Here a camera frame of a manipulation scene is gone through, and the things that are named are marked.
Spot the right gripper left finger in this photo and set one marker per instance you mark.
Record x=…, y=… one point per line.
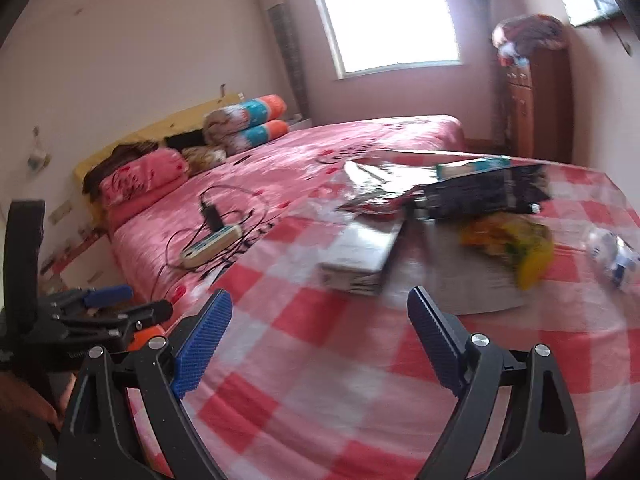
x=100, y=438

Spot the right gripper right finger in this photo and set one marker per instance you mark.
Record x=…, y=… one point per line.
x=539, y=438

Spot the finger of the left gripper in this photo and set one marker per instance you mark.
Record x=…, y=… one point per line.
x=106, y=297
x=148, y=315

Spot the crushed plastic bottle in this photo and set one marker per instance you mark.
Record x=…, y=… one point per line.
x=612, y=258

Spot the yellow snack wrapper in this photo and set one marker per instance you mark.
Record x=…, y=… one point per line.
x=524, y=245

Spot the grey paper sheet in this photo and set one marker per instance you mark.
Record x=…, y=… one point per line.
x=461, y=280

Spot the white cardboard box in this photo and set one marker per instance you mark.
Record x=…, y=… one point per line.
x=357, y=261

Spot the black snack bag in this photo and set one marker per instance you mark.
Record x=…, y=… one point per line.
x=511, y=189

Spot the person's left hand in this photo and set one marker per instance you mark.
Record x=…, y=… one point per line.
x=17, y=395

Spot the white bedside table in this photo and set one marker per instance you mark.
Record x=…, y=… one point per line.
x=90, y=265

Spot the pink bed sheet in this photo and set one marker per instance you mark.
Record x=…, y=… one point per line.
x=256, y=187

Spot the white power strip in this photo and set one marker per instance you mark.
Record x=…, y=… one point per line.
x=198, y=253

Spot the black charger plug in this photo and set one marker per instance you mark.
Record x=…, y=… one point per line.
x=212, y=217

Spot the pink love you pillow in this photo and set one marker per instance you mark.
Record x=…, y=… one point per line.
x=132, y=188

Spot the brown plush blanket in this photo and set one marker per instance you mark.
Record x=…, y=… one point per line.
x=120, y=156

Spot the small patterned pillow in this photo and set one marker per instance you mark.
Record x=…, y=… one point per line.
x=203, y=158

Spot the red white checkered tablecloth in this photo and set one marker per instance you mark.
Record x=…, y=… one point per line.
x=309, y=383

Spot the yellow headboard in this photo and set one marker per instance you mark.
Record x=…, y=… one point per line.
x=186, y=120

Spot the lower rolled colourful quilt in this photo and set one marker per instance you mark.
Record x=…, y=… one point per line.
x=253, y=137

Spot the rolled colourful quilt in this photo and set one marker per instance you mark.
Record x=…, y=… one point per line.
x=238, y=117
x=253, y=137

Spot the upper rolled colourful quilt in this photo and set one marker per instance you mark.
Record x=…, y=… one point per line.
x=238, y=117

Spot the grey checked left curtain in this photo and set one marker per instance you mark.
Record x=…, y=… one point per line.
x=285, y=33

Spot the brown wooden cabinet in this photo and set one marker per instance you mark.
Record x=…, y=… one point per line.
x=541, y=104

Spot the window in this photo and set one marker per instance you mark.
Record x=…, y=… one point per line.
x=372, y=36

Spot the folded blankets on cabinet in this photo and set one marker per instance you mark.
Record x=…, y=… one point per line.
x=519, y=37

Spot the hanging wall pouch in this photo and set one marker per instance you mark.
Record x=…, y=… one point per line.
x=38, y=157

